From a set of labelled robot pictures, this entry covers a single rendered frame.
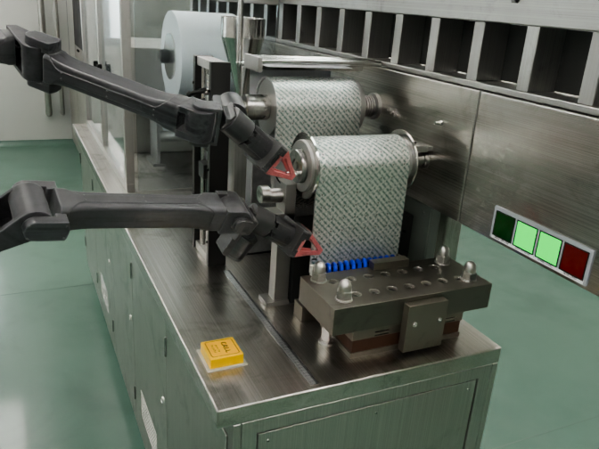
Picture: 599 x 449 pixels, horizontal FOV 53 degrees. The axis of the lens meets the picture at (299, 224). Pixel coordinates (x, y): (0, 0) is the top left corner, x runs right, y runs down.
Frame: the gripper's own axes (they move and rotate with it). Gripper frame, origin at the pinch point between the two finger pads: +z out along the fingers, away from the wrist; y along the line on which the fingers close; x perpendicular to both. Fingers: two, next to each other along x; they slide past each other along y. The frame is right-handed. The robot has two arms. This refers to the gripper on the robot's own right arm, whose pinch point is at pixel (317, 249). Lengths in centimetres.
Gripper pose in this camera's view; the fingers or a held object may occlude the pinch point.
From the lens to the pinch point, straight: 136.3
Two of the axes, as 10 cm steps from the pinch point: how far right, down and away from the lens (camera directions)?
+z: 7.5, 3.9, 5.3
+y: 4.2, 3.4, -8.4
